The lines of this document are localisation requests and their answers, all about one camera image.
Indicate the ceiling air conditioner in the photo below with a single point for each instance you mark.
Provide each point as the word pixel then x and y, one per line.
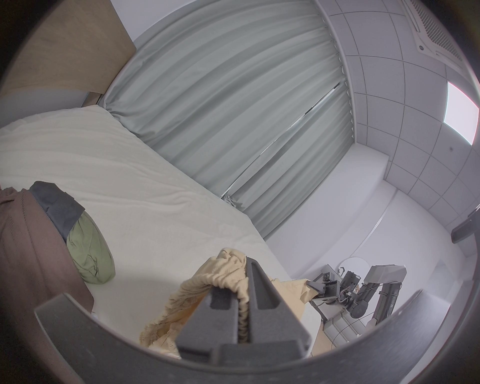
pixel 435 30

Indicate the grey-green curtain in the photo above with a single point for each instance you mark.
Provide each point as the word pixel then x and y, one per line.
pixel 225 82
pixel 300 168

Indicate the beige shorts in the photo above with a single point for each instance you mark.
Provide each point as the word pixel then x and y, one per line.
pixel 210 277

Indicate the olive green garment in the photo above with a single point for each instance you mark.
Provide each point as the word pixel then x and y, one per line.
pixel 92 251

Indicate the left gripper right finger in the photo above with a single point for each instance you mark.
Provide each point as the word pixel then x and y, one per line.
pixel 273 318

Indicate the bed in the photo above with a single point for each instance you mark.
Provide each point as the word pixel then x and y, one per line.
pixel 131 180

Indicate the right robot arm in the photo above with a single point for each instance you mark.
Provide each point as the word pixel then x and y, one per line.
pixel 382 281

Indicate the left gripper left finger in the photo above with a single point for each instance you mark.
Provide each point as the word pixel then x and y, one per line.
pixel 210 322

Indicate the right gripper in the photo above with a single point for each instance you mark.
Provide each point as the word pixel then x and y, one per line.
pixel 330 290

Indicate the dark grey garment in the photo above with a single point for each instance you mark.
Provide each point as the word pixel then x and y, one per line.
pixel 60 206

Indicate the brown garment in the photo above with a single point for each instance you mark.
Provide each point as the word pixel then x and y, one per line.
pixel 33 255

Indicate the ceiling light panel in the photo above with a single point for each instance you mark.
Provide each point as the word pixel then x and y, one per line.
pixel 461 112

